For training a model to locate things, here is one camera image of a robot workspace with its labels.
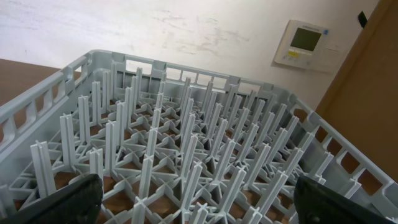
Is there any grey plastic dishwasher rack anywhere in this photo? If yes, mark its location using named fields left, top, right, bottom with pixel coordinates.
left=1, top=50, right=397, bottom=223

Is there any white wall control panel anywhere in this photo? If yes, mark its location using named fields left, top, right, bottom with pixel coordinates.
left=274, top=20, right=342, bottom=73

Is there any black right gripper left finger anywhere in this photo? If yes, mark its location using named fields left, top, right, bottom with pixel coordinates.
left=1, top=174, right=103, bottom=224

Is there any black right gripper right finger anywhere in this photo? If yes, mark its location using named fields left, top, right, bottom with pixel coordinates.
left=294, top=176, right=394, bottom=224

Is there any brown wooden door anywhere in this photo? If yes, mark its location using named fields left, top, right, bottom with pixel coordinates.
left=317, top=0, right=397, bottom=180

